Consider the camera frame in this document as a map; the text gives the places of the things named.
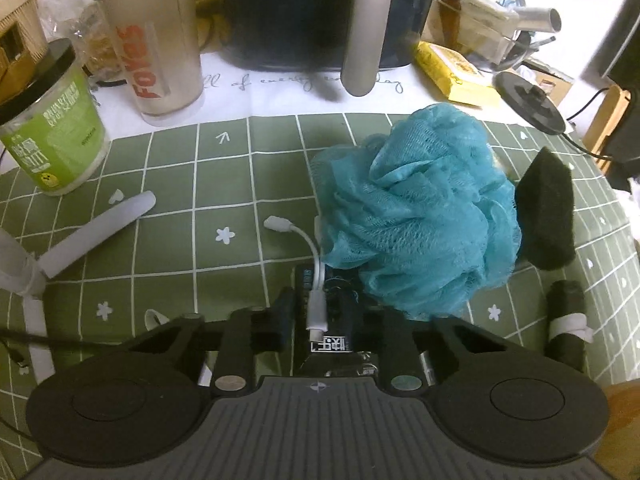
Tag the glass bowl with clutter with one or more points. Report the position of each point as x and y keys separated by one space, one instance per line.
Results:
x=494 y=35

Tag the black round kettle base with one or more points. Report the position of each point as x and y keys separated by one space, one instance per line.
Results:
x=530 y=103

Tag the beige shaker bottle grey lid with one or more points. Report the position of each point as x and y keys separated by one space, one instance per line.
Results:
x=156 y=43

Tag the white phone tripod stand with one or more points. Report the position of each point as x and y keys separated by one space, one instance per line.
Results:
x=26 y=277

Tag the teal mesh bath loofah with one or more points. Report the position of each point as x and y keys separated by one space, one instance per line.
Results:
x=422 y=213

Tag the green grid tablecloth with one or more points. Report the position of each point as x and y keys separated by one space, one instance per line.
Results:
x=236 y=211

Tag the green label round tub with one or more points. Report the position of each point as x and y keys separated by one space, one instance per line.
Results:
x=52 y=129

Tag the black roll white band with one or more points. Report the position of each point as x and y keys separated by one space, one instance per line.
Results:
x=567 y=324

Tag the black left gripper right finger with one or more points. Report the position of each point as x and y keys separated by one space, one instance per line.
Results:
x=405 y=356

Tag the dark blue air fryer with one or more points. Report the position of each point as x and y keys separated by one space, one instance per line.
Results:
x=358 y=38

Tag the yellow wet wipes pack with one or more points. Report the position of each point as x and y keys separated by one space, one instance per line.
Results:
x=457 y=79

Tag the black small card package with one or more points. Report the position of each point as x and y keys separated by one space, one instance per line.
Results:
x=332 y=356

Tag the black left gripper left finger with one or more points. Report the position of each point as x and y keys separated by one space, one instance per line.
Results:
x=183 y=345

